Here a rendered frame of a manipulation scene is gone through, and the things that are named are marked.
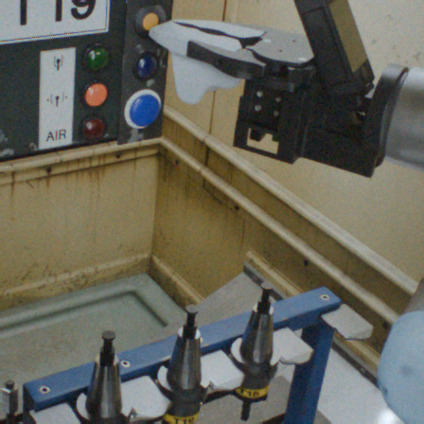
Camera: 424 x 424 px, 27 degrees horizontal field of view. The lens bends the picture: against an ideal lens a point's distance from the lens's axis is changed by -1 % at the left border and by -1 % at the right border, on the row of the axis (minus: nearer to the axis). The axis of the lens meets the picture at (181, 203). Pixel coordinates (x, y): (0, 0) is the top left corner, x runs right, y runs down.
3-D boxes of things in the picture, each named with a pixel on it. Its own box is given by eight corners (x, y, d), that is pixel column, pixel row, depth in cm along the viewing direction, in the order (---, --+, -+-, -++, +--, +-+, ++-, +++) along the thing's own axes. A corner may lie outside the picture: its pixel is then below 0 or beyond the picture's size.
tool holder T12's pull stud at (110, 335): (108, 352, 100) (109, 327, 98) (117, 360, 99) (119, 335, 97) (96, 358, 99) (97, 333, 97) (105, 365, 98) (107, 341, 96)
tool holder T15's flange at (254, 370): (265, 348, 118) (268, 333, 117) (285, 377, 113) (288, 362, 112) (221, 355, 116) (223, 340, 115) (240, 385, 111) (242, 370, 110)
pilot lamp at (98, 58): (110, 70, 74) (112, 45, 73) (86, 74, 73) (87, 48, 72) (106, 68, 74) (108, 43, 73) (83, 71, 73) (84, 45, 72)
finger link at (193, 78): (129, 93, 74) (229, 123, 71) (133, 25, 71) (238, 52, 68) (147, 82, 77) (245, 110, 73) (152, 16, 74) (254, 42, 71)
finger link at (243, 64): (177, 62, 69) (281, 91, 66) (179, 44, 69) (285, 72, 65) (203, 46, 73) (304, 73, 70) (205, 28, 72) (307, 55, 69)
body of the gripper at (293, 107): (222, 145, 71) (366, 189, 67) (236, 43, 67) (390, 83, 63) (259, 114, 77) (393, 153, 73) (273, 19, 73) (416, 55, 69)
